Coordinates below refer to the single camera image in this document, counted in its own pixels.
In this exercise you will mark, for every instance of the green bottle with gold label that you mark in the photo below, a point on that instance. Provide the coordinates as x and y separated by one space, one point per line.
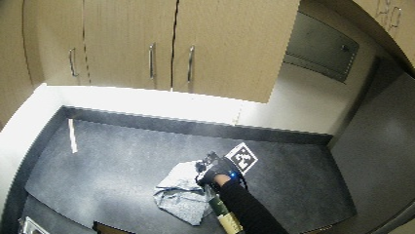
225 214

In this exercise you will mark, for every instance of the brown box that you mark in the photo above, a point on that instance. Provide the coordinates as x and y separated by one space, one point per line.
111 228

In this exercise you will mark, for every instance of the wide beige cabinet door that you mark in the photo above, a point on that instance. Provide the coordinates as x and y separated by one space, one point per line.
233 45

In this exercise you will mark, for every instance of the grey refrigerator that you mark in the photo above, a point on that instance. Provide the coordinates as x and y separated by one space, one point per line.
381 152

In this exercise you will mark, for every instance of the white marker cube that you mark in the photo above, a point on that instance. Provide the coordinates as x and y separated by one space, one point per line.
243 157

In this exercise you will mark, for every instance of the grey cloth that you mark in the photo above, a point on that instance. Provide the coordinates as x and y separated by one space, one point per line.
181 195

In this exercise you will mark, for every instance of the white narrow strip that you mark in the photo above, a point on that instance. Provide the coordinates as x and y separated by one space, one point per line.
72 136

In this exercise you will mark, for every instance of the white framed object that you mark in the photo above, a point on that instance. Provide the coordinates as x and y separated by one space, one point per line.
32 226

